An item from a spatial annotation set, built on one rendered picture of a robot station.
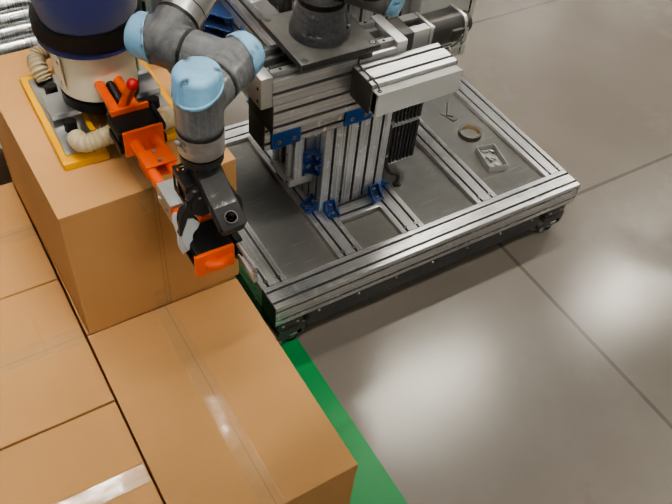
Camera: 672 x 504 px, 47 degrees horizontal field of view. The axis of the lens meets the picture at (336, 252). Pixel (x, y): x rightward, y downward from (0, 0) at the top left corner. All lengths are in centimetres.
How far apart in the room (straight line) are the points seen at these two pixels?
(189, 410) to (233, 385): 12
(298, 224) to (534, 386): 94
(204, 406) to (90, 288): 37
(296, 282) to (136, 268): 74
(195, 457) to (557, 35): 309
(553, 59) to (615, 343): 169
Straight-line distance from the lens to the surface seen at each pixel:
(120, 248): 177
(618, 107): 384
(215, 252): 134
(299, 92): 196
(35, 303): 204
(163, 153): 154
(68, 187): 171
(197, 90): 114
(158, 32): 129
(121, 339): 193
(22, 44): 290
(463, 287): 280
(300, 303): 240
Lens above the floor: 210
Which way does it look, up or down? 48 degrees down
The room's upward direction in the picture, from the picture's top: 7 degrees clockwise
